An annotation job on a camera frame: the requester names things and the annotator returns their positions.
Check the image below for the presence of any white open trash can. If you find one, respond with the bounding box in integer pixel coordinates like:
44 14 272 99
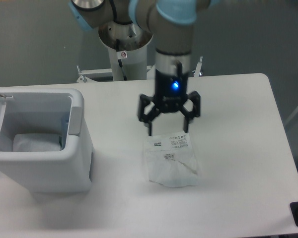
0 88 93 192

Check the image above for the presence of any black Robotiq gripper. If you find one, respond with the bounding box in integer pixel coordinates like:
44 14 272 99
138 68 202 136

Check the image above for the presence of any clear plastic water bottle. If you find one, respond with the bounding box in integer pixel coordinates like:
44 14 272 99
61 119 69 150

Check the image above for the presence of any black cable on pedestal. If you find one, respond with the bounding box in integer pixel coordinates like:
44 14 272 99
116 39 128 81

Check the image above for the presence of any clear plastic packaging bag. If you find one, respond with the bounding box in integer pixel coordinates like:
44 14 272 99
143 132 198 188

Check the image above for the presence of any white pedestal base frame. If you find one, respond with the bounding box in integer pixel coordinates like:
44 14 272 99
76 56 204 83

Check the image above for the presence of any white paper in trash can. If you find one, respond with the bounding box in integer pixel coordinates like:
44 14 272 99
13 133 61 152

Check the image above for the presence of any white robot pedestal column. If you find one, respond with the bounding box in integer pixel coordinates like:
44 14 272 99
98 21 152 81

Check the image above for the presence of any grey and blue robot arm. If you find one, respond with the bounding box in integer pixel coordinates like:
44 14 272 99
69 0 212 132

